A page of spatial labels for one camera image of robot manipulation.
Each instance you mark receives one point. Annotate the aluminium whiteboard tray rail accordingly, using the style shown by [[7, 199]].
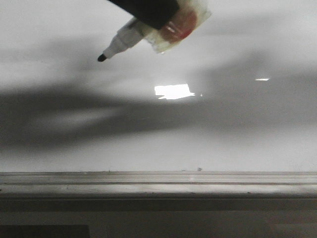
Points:
[[157, 184]]

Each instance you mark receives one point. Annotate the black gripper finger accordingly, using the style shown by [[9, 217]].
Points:
[[155, 13]]

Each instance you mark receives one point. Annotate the white whiteboard marker black tip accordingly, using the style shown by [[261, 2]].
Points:
[[127, 37]]

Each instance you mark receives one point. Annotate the white whiteboard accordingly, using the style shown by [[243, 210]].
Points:
[[239, 94]]

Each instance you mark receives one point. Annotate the clear tape wad orange pad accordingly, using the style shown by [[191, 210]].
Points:
[[190, 15]]

